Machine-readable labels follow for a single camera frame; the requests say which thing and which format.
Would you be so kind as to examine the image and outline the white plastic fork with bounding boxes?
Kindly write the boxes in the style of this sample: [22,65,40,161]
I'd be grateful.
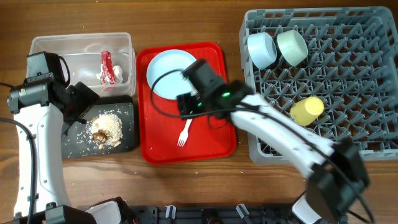
[177,119,192,147]

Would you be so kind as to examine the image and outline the light blue plate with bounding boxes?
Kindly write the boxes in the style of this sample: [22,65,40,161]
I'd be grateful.
[146,49,196,100]

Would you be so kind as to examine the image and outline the red snack wrapper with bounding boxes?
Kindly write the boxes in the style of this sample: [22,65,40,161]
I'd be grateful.
[101,51,116,85]

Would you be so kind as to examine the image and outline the rice and food scraps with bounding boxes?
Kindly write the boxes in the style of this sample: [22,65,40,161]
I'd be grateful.
[86,111,123,150]

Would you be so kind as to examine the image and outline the white napkin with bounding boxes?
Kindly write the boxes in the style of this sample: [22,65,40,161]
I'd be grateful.
[96,65,123,83]

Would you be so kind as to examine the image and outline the light blue bowl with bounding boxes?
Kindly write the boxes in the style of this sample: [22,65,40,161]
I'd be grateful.
[248,32,277,69]

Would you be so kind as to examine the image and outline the yellow cup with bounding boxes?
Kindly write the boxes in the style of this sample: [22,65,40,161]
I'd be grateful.
[290,96,325,126]

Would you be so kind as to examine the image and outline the green bowl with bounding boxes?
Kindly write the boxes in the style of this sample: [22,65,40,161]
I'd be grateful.
[277,30,308,67]

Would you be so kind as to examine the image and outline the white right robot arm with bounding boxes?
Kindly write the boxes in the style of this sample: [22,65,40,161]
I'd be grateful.
[177,80,374,223]

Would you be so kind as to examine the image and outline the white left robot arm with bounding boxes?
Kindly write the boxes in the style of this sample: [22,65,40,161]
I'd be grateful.
[7,74,123,223]

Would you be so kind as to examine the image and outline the grey dishwasher rack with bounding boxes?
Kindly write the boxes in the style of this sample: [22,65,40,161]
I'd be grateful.
[239,7,397,161]

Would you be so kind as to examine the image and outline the red serving tray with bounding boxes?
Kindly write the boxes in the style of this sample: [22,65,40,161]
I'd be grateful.
[136,42,237,165]

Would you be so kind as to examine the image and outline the black plastic tray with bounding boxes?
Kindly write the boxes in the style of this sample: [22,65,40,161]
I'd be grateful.
[62,95,136,159]

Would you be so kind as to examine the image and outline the clear plastic bin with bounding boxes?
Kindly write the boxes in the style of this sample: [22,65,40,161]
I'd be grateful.
[29,32,136,97]

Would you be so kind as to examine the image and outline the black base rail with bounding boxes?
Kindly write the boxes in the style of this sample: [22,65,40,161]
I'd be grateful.
[130,204,299,224]

